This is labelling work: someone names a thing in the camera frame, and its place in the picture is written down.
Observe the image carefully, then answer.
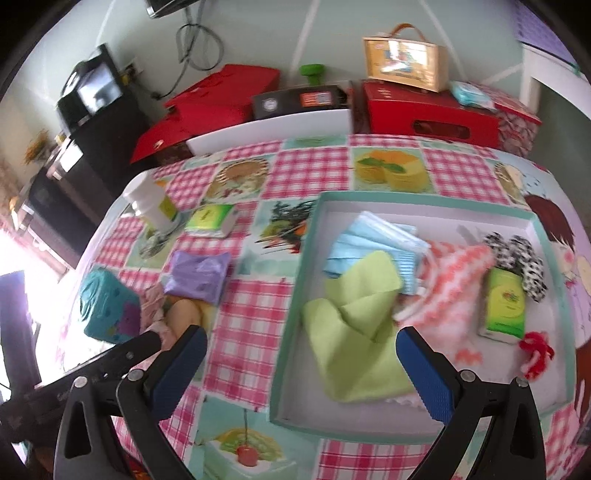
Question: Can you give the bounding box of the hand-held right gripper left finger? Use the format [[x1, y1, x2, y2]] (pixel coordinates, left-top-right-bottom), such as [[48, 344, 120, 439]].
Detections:
[[54, 324, 208, 480]]

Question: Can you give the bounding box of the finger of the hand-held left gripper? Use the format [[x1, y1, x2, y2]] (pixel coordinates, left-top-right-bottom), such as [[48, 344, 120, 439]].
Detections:
[[41, 330, 162, 394]]

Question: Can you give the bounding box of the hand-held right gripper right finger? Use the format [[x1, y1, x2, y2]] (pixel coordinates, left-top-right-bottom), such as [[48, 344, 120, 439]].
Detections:
[[396, 325, 541, 480]]

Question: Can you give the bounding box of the beige soft pouch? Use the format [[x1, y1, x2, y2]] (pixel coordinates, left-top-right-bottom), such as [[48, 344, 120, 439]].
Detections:
[[141, 291, 213, 342]]

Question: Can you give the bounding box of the light green cloth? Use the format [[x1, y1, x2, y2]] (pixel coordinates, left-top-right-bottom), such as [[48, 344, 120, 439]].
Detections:
[[302, 250, 416, 401]]

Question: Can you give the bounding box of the pink white striped towel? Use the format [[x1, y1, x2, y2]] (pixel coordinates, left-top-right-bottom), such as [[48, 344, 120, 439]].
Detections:
[[392, 242, 497, 407]]

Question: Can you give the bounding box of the small green tissue pack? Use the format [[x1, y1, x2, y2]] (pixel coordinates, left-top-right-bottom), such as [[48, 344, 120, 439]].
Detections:
[[478, 267, 527, 344]]

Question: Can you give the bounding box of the red white hair tie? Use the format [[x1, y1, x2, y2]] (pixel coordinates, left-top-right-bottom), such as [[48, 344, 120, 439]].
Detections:
[[517, 330, 555, 380]]

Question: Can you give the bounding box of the teal shallow box tray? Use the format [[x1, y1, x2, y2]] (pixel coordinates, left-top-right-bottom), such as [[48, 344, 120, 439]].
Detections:
[[269, 190, 580, 446]]

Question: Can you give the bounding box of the blue face mask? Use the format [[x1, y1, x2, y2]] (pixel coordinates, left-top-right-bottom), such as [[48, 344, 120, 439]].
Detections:
[[322, 211, 432, 296]]

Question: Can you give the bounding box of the leopard print scrunchie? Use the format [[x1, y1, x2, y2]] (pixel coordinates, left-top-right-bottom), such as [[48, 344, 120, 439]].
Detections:
[[482, 232, 547, 303]]

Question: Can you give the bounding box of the teal tissue pack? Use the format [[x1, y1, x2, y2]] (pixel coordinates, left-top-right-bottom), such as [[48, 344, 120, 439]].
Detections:
[[78, 265, 141, 344]]

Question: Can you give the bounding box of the purple plastic packet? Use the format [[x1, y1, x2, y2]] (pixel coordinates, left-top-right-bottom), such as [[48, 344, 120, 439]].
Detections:
[[164, 250, 232, 305]]

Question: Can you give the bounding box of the white plastic bottle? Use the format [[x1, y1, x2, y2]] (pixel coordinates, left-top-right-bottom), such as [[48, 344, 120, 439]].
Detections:
[[124, 178, 182, 234]]

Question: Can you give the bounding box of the large green tissue pack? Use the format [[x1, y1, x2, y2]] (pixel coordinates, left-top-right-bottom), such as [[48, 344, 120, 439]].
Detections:
[[185, 203, 237, 238]]

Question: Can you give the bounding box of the black cabinet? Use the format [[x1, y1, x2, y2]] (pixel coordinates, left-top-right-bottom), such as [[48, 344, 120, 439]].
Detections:
[[28, 88, 153, 268]]

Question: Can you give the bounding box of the flat red box lid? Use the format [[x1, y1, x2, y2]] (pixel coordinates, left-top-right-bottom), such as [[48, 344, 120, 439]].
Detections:
[[129, 111, 208, 164]]

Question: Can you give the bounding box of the pink checked printed tablecloth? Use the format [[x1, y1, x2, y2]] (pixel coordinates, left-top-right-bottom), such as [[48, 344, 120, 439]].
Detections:
[[55, 134, 587, 480]]

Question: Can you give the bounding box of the white chair back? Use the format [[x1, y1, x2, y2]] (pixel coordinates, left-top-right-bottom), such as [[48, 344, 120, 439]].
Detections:
[[187, 108, 352, 155]]

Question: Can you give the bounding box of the black television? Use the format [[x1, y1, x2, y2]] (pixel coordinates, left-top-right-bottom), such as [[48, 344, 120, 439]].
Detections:
[[58, 44, 125, 134]]

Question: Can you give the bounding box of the red patterned box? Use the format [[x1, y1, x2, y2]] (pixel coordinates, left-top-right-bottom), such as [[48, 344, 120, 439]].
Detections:
[[480, 85, 543, 158]]

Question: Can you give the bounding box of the large red gift box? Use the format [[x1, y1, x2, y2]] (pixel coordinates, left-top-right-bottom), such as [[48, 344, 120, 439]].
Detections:
[[164, 65, 281, 125]]

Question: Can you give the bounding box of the blue wet wipes pack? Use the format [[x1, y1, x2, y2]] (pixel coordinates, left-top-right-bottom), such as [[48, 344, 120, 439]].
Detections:
[[449, 80, 498, 114]]

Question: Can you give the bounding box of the black box with gauge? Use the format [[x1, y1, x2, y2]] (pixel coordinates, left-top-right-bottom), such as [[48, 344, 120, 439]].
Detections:
[[252, 85, 352, 121]]

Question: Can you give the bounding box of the green dumbbell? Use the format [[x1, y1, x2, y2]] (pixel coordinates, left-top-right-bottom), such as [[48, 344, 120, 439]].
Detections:
[[299, 64, 325, 86]]

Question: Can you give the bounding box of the white shelf unit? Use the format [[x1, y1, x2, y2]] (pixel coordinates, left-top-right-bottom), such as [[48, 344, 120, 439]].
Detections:
[[519, 41, 591, 121]]

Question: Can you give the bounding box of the black monitor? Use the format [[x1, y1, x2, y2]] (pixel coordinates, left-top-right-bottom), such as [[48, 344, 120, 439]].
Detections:
[[145, 0, 204, 19]]

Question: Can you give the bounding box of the purple plastic basket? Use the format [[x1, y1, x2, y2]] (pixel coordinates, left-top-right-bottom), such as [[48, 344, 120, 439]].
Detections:
[[510, 0, 583, 65]]

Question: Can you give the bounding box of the red box with cutout handle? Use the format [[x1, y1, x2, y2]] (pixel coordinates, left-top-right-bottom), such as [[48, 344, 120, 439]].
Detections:
[[360, 80, 502, 149]]

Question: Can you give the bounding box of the black cable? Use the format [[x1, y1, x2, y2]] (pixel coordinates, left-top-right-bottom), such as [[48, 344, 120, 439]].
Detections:
[[154, 21, 226, 100]]

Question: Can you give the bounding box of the gold gift box with handle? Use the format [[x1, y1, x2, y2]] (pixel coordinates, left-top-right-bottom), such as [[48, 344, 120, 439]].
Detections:
[[362, 23, 450, 93]]

